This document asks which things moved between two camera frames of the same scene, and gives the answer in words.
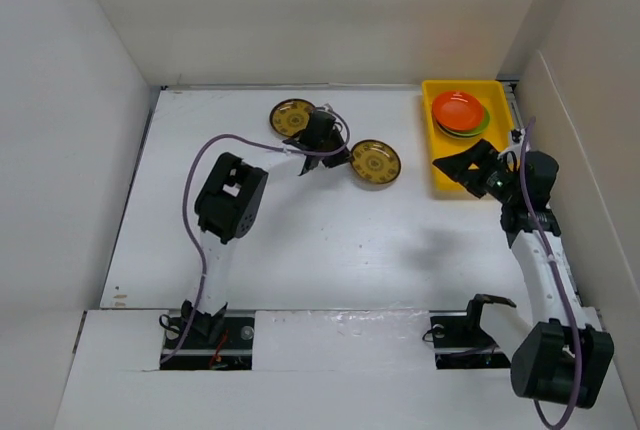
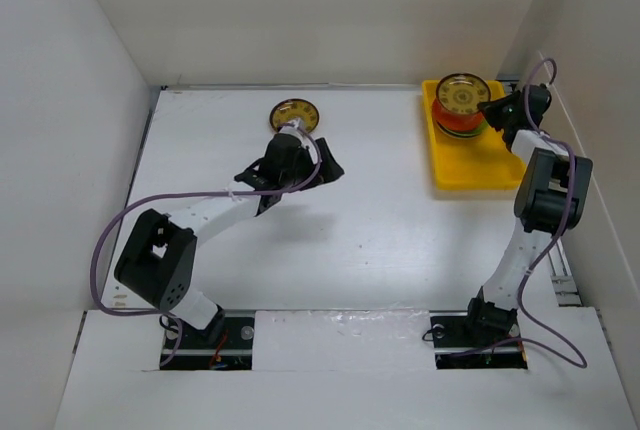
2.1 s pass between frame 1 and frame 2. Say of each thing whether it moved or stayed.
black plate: stayed
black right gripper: moved
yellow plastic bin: stayed
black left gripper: moved
